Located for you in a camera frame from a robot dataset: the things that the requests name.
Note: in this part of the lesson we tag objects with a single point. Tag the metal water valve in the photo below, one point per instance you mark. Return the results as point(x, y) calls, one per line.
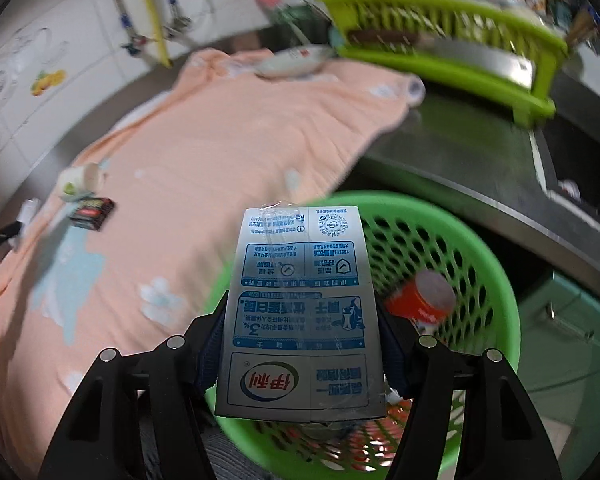
point(177, 29)
point(137, 45)

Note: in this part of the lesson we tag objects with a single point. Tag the red can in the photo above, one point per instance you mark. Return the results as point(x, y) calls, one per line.
point(415, 305)

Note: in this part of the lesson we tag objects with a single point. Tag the steel drip tray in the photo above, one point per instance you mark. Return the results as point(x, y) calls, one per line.
point(480, 65)

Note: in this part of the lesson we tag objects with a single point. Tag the steel sink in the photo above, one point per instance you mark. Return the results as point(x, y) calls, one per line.
point(580, 160)

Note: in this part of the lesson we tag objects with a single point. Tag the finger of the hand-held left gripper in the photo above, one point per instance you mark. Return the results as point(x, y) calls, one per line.
point(0, 241)

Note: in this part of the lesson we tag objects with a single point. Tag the cluster of condiment bottles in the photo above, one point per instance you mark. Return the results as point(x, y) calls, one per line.
point(560, 0)

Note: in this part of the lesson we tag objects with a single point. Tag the lime green dish rack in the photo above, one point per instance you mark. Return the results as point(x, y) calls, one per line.
point(455, 15)

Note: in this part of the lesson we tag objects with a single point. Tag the blue white milk carton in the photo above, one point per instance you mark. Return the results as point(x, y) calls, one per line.
point(300, 335)

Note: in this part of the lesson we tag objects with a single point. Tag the teal cabinet door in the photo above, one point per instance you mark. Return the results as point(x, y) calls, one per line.
point(575, 360)

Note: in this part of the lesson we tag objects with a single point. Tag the small black box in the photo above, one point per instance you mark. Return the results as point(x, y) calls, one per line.
point(92, 213)

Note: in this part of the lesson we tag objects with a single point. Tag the green mesh basket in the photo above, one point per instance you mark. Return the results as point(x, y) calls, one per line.
point(480, 280)

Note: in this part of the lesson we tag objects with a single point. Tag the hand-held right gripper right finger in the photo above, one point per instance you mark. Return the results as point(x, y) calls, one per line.
point(392, 360)

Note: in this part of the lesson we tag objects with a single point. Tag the peach printed towel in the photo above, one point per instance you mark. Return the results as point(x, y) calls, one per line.
point(205, 160)

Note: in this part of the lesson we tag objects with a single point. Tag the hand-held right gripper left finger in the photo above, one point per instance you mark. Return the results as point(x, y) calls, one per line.
point(210, 360)

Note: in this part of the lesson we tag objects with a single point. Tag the white paper cup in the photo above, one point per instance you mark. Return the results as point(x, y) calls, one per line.
point(80, 177)

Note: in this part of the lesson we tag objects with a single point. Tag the clear plastic bowl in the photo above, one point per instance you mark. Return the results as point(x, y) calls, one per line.
point(290, 62)

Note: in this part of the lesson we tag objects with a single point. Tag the citrus fruit wall sticker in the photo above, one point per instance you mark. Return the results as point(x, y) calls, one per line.
point(47, 83)

